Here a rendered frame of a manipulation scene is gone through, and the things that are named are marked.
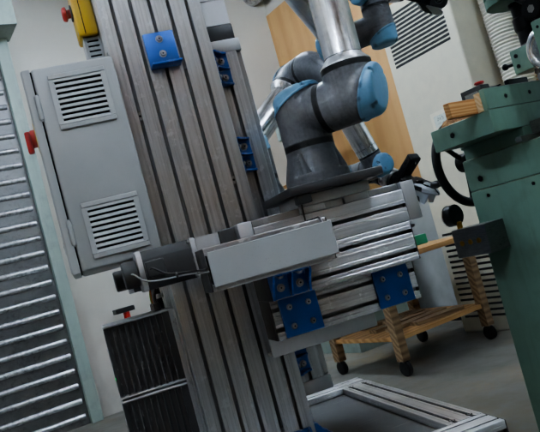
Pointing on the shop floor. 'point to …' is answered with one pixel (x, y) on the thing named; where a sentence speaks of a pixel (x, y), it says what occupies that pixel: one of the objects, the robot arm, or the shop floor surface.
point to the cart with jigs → (419, 316)
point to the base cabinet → (530, 280)
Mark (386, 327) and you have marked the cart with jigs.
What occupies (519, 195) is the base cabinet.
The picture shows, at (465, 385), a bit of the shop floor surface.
